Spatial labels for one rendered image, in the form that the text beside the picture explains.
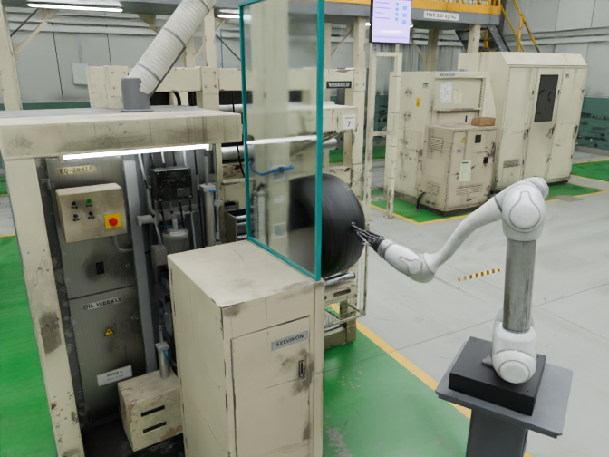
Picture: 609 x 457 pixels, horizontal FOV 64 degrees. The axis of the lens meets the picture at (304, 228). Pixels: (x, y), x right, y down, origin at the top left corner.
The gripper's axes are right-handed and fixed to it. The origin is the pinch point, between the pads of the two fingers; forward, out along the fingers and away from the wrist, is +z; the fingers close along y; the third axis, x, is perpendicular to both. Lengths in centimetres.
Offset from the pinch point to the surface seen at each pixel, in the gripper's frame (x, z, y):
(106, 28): -27, 949, -90
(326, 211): -8.2, 9.6, 12.4
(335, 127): -37, 54, -22
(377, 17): -92, 330, -276
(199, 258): -5, -4, 83
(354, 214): -5.2, 7.0, -3.4
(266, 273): -8, -31, 68
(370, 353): 130, 41, -65
